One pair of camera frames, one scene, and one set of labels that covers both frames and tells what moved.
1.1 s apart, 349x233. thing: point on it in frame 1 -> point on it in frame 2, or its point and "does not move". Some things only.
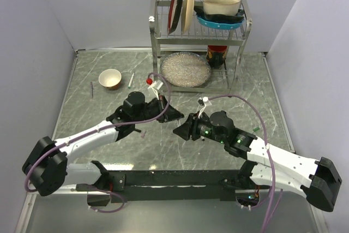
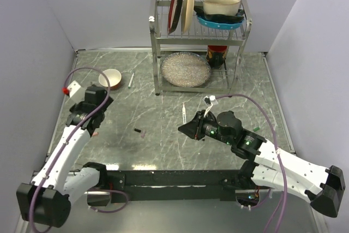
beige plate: (187, 8) does not move
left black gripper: (171, 114) -> (104, 108)
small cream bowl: (110, 78) does not move
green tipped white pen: (131, 81) does not move
